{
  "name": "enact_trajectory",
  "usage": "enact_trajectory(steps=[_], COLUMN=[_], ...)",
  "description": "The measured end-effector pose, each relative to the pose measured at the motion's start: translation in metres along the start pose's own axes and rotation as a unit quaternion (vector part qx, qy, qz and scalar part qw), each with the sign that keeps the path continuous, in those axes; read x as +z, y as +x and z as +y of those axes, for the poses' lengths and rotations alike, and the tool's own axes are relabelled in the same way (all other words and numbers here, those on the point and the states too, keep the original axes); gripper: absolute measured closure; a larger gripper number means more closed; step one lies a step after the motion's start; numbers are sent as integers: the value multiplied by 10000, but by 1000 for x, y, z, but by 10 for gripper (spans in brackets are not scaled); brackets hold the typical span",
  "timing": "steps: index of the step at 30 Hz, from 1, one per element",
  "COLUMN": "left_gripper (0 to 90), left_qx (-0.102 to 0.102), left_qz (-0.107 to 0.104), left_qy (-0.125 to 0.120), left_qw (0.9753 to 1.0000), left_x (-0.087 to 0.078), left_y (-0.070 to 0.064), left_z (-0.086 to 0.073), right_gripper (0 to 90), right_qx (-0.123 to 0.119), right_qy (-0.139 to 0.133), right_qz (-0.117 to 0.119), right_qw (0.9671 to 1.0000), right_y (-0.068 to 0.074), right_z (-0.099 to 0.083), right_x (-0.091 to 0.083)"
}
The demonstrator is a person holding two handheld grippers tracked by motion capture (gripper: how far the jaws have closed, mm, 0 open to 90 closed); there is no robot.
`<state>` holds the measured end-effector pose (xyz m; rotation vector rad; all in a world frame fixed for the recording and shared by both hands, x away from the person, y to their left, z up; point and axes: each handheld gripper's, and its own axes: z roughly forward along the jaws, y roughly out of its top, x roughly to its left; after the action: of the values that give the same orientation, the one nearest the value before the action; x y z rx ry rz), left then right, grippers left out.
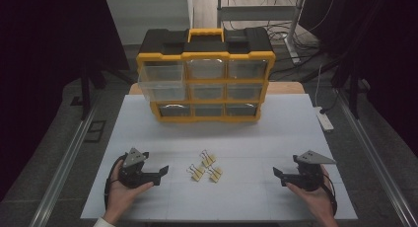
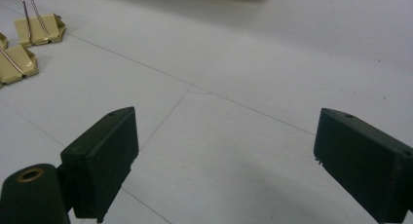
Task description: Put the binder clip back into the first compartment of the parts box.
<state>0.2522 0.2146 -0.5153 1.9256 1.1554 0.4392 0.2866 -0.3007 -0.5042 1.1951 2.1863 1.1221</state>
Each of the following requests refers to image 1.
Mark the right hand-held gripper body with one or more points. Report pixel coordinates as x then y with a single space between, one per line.
309 174

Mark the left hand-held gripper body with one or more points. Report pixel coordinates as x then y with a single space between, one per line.
133 169

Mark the yellow binder clip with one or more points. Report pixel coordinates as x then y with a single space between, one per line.
198 173
216 175
208 161

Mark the clear plastic drawer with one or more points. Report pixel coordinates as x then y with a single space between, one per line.
162 82

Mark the person's right hand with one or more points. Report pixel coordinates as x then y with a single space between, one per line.
315 202

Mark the person's left hand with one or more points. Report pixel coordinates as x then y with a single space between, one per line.
120 197

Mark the dark floor plate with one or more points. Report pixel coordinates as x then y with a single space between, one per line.
95 131

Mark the white power strip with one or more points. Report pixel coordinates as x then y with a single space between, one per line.
324 119

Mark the white table cover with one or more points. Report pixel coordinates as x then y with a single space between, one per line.
236 138

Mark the white shirt sleeve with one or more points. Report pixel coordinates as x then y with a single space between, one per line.
103 222

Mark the black stand leg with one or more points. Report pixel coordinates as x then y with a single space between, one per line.
86 95
353 95

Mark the set of closed clear drawers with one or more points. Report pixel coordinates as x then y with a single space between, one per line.
244 69

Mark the black curtain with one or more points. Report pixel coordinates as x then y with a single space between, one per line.
42 72
378 56

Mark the yellow black drawer organizer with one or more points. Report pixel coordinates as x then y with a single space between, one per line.
203 44

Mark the aluminium rail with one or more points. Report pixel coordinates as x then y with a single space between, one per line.
374 161
62 167

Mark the grey metal desk frame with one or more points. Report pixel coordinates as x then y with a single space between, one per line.
259 13

